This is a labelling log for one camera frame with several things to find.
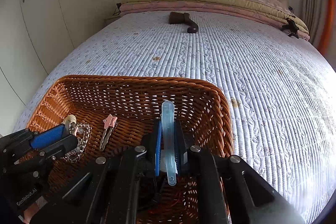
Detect cream spiral hair tie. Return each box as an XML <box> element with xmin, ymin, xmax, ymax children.
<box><xmin>63</xmin><ymin>114</ymin><xmax>78</xmax><ymax>133</ymax></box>

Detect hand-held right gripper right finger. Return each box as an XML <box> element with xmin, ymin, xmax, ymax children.
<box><xmin>173</xmin><ymin>119</ymin><xmax>306</xmax><ymax>224</ymax></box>

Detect pink star hair clip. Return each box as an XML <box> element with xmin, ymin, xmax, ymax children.
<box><xmin>99</xmin><ymin>114</ymin><xmax>119</xmax><ymax>152</ymax></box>

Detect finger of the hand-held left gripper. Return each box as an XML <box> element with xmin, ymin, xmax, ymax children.
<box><xmin>37</xmin><ymin>134</ymin><xmax>79</xmax><ymax>161</ymax></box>
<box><xmin>0</xmin><ymin>124</ymin><xmax>67</xmax><ymax>155</ymax></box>

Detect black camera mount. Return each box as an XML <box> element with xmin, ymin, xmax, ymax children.
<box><xmin>280</xmin><ymin>18</ymin><xmax>300</xmax><ymax>38</ymax></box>

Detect clear bead bracelet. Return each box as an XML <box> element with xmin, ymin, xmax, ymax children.
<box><xmin>61</xmin><ymin>120</ymin><xmax>92</xmax><ymax>163</ymax></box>

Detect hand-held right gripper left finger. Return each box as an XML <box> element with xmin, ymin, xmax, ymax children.
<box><xmin>28</xmin><ymin>119</ymin><xmax>164</xmax><ymax>224</ymax></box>

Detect white wardrobe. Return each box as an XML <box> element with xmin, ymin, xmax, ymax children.
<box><xmin>0</xmin><ymin>0</ymin><xmax>124</xmax><ymax>109</ymax></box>

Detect translucent blue hair clip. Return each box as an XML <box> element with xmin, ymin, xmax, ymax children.
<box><xmin>161</xmin><ymin>101</ymin><xmax>177</xmax><ymax>185</ymax></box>

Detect brown wicker basket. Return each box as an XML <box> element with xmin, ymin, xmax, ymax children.
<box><xmin>26</xmin><ymin>75</ymin><xmax>235</xmax><ymax>224</ymax></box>

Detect dark brown wooden object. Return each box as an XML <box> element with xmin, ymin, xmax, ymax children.
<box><xmin>169</xmin><ymin>11</ymin><xmax>199</xmax><ymax>34</ymax></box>

